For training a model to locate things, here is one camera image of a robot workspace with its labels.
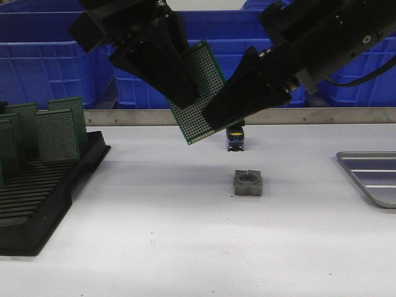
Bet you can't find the black slotted board rack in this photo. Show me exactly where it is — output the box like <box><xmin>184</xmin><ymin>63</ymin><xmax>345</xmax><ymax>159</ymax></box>
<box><xmin>1</xmin><ymin>131</ymin><xmax>111</xmax><ymax>256</ymax></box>

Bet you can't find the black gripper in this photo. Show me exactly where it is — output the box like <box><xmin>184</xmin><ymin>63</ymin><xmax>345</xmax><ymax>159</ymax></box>
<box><xmin>69</xmin><ymin>1</ymin><xmax>199</xmax><ymax>109</ymax></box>
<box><xmin>202</xmin><ymin>0</ymin><xmax>395</xmax><ymax>129</ymax></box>

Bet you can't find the blue plastic bin centre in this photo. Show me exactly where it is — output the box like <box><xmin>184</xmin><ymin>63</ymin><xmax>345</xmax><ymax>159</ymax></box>
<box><xmin>103</xmin><ymin>11</ymin><xmax>321</xmax><ymax>110</ymax></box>

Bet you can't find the silver metal tray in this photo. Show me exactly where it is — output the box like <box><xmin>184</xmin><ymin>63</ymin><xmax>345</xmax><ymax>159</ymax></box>
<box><xmin>337</xmin><ymin>152</ymin><xmax>395</xmax><ymax>209</ymax></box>

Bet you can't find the grey metal square nut block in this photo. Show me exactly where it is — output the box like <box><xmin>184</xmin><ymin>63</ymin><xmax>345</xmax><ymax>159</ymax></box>
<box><xmin>233</xmin><ymin>170</ymin><xmax>263</xmax><ymax>197</ymax></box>

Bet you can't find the blue bin rear right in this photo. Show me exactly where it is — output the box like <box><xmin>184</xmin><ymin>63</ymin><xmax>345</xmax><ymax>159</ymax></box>
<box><xmin>241</xmin><ymin>0</ymin><xmax>293</xmax><ymax>15</ymax></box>

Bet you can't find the black cable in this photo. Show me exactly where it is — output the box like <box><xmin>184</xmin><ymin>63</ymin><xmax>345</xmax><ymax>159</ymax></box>
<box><xmin>324</xmin><ymin>52</ymin><xmax>396</xmax><ymax>87</ymax></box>

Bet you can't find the blue plastic bin left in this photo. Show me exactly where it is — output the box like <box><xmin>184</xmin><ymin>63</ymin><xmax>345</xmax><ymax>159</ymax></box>
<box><xmin>1</xmin><ymin>12</ymin><xmax>118</xmax><ymax>109</ymax></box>

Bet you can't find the blue bin rear left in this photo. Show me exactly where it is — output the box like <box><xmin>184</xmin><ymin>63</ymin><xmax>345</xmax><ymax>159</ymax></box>
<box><xmin>1</xmin><ymin>0</ymin><xmax>85</xmax><ymax>13</ymax></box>

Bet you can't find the blue plastic bin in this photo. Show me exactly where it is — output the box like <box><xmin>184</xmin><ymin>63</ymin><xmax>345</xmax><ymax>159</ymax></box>
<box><xmin>304</xmin><ymin>33</ymin><xmax>395</xmax><ymax>107</ymax></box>
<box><xmin>103</xmin><ymin>11</ymin><xmax>321</xmax><ymax>110</ymax></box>
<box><xmin>1</xmin><ymin>12</ymin><xmax>118</xmax><ymax>109</ymax></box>

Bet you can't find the blue plastic bin right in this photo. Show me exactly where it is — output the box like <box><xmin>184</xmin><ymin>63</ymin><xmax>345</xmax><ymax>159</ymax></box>
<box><xmin>304</xmin><ymin>33</ymin><xmax>395</xmax><ymax>107</ymax></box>

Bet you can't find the red emergency stop button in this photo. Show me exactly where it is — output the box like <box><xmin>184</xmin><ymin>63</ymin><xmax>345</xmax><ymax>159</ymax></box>
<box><xmin>226</xmin><ymin>120</ymin><xmax>245</xmax><ymax>152</ymax></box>

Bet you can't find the green perforated circuit board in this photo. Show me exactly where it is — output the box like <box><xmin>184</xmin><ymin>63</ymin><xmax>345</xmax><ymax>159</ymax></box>
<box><xmin>34</xmin><ymin>109</ymin><xmax>80</xmax><ymax>163</ymax></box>
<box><xmin>169</xmin><ymin>40</ymin><xmax>225</xmax><ymax>145</ymax></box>
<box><xmin>1</xmin><ymin>113</ymin><xmax>22</xmax><ymax>172</ymax></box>
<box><xmin>6</xmin><ymin>102</ymin><xmax>38</xmax><ymax>150</ymax></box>
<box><xmin>1</xmin><ymin>119</ymin><xmax>18</xmax><ymax>186</ymax></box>
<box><xmin>48</xmin><ymin>97</ymin><xmax>88</xmax><ymax>144</ymax></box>

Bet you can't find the steel table edge rail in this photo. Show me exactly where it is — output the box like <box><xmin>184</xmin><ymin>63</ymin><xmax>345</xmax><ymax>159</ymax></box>
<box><xmin>84</xmin><ymin>107</ymin><xmax>395</xmax><ymax>126</ymax></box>

